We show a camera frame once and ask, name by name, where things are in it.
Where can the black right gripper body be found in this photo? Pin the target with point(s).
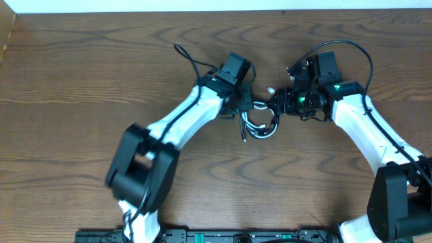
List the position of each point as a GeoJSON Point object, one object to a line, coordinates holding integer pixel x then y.
{"type": "Point", "coordinates": [279, 102]}

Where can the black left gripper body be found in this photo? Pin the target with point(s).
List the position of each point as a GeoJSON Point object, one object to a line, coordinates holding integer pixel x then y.
{"type": "Point", "coordinates": [244, 102]}

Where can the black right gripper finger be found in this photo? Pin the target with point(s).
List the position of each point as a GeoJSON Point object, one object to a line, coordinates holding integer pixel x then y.
{"type": "Point", "coordinates": [274, 95]}
{"type": "Point", "coordinates": [273, 105]}

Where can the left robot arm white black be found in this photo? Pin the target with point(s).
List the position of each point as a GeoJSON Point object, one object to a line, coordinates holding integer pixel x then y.
{"type": "Point", "coordinates": [142, 170]}

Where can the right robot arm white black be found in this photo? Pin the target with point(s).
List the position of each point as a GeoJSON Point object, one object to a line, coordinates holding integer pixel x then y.
{"type": "Point", "coordinates": [399, 206]}

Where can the wooden side panel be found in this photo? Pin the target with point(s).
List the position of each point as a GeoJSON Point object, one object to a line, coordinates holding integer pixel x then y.
{"type": "Point", "coordinates": [7, 21]}

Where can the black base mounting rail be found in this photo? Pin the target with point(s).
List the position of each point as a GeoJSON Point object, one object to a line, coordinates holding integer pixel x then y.
{"type": "Point", "coordinates": [303, 234]}

